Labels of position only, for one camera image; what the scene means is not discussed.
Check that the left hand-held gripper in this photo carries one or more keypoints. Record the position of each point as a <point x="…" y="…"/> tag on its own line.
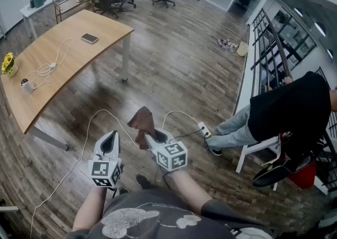
<point x="100" y="172"/>

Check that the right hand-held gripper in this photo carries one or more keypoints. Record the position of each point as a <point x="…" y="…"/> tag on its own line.
<point x="171" y="156"/>

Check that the brown cloth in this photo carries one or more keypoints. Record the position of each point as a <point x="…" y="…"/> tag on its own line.
<point x="143" y="122"/>

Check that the person's right forearm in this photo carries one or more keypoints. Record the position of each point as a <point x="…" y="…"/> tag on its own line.
<point x="187" y="190"/>

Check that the person's left forearm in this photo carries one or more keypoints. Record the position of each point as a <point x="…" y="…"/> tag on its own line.
<point x="88" y="206"/>

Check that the wooden table with white legs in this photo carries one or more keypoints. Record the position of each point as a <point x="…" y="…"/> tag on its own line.
<point x="87" y="56"/>

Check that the person's dark shoe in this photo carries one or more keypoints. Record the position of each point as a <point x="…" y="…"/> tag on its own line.
<point x="123" y="190"/>
<point x="142" y="181"/>

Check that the white power strip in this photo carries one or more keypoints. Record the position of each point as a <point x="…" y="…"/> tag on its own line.
<point x="204" y="128"/>

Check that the person's gray printed shirt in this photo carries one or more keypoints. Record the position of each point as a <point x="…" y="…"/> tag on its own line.
<point x="158" y="222"/>

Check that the white chair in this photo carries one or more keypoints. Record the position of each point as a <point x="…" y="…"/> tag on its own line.
<point x="259" y="147"/>

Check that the small white round device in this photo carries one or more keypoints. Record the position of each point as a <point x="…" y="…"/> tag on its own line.
<point x="26" y="85"/>

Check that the black smartphone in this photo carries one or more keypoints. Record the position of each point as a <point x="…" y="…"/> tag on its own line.
<point x="89" y="38"/>

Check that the pile of small bottles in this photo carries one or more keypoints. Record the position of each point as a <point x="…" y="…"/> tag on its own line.
<point x="227" y="45"/>

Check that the cream bucket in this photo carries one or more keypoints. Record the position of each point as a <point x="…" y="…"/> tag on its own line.
<point x="242" y="49"/>

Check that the sunflower bouquet in pot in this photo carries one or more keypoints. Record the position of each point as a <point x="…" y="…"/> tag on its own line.
<point x="8" y="63"/>

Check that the red box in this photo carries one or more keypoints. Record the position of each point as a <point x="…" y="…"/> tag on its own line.
<point x="302" y="177"/>

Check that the black metal railing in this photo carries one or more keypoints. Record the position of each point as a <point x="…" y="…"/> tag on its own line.
<point x="276" y="45"/>

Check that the small white side table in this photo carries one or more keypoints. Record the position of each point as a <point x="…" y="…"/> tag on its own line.
<point x="39" y="9"/>

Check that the gold frame shelf table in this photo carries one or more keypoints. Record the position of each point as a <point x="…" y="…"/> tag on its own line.
<point x="76" y="1"/>

